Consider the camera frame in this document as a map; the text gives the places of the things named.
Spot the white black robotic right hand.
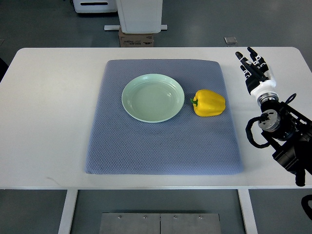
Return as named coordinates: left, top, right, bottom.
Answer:
left=235, top=47, right=279, bottom=105

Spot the yellow bell pepper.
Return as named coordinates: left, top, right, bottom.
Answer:
left=191, top=89, right=226, bottom=117

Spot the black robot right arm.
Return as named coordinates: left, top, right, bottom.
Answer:
left=245, top=93, right=312, bottom=187

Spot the grey floor outlet plate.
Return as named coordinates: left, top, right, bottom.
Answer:
left=224, top=36, right=238, bottom=45

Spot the light green plate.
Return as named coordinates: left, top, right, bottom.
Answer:
left=121, top=74, right=185, bottom=123

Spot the blue-grey textured mat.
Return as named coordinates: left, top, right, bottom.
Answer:
left=85, top=59, right=243, bottom=175

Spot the right white table leg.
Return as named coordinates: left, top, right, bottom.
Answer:
left=238, top=189, right=258, bottom=234

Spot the white table leg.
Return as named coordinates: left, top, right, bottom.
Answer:
left=58, top=189, right=78, bottom=234
left=238, top=189, right=258, bottom=234

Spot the brown cardboard box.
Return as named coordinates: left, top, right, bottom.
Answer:
left=118, top=28, right=154, bottom=47

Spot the white cabinet with slot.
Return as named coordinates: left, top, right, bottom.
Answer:
left=72, top=0, right=117, bottom=13

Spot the left white table leg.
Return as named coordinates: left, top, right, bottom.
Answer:
left=58, top=189, right=78, bottom=234

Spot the white pedestal stand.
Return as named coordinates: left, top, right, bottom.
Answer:
left=104, top=0, right=168, bottom=34

